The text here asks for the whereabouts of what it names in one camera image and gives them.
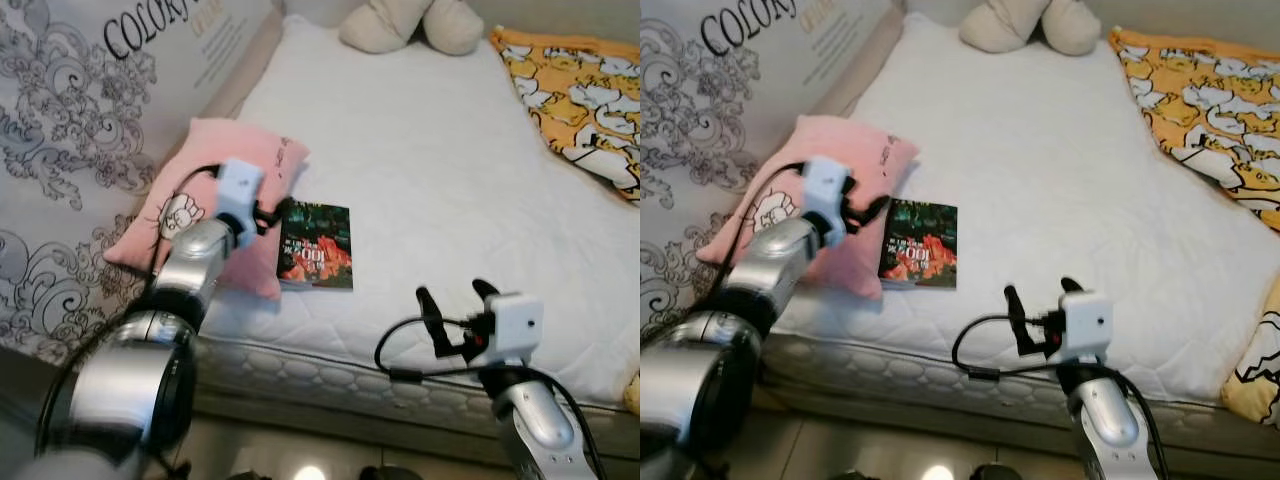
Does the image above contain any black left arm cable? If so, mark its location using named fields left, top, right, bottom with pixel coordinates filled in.
left=730, top=160, right=807, bottom=281
left=148, top=164, right=223, bottom=293

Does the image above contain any dark green red book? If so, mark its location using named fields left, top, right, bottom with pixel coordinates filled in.
left=276, top=199, right=355, bottom=292
left=877, top=197, right=960, bottom=292

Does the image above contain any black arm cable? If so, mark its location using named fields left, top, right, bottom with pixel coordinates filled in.
left=148, top=164, right=223, bottom=293
left=374, top=314, right=606, bottom=480
left=950, top=312, right=1176, bottom=480
left=730, top=160, right=807, bottom=281

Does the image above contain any orange cat print blanket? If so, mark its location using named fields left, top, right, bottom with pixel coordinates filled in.
left=1107, top=27, right=1280, bottom=233
left=489, top=27, right=641, bottom=203

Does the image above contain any pink pillow with cat print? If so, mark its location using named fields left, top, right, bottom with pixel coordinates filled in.
left=696, top=114, right=920, bottom=302
left=102, top=117, right=312, bottom=302

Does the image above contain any white quilted mattress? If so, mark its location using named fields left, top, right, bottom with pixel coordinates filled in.
left=768, top=12, right=1280, bottom=453
left=193, top=14, right=641, bottom=453

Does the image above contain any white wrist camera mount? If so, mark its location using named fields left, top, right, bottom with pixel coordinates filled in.
left=1058, top=289, right=1115, bottom=367
left=802, top=156, right=855, bottom=225
left=212, top=159, right=267, bottom=237
left=484, top=292, right=547, bottom=372

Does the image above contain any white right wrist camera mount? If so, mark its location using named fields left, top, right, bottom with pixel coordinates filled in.
left=484, top=292, right=547, bottom=372
left=1058, top=289, right=1115, bottom=367

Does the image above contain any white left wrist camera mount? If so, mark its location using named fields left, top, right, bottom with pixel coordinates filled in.
left=212, top=159, right=267, bottom=237
left=802, top=156, right=855, bottom=225

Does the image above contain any grey floral print headboard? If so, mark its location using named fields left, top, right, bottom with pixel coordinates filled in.
left=640, top=0, right=907, bottom=353
left=0, top=0, right=287, bottom=367

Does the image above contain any beige plush toy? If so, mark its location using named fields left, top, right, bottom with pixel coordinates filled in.
left=957, top=0, right=1104, bottom=57
left=338, top=0, right=487, bottom=57

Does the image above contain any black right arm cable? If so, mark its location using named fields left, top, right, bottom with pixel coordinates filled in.
left=950, top=312, right=1176, bottom=480
left=374, top=314, right=606, bottom=480

